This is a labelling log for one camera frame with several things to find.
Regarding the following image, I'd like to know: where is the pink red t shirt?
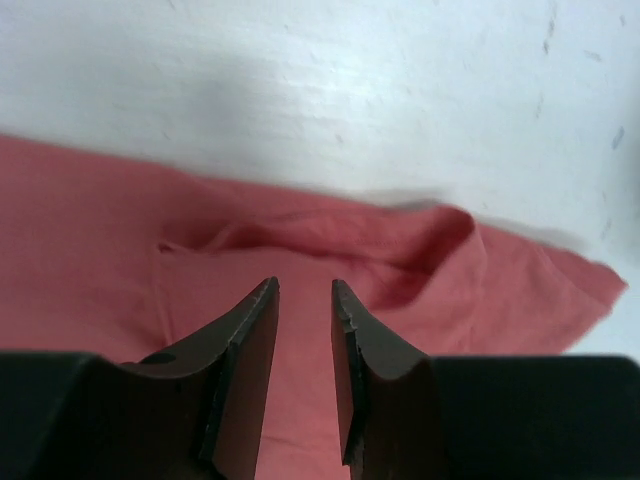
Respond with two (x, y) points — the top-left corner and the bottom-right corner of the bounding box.
(1, 137), (627, 479)

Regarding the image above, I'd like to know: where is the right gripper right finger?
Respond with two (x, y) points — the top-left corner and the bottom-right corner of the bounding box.
(331, 280), (639, 479)

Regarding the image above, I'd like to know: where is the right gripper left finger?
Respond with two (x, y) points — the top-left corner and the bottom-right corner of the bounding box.
(1, 278), (279, 479)

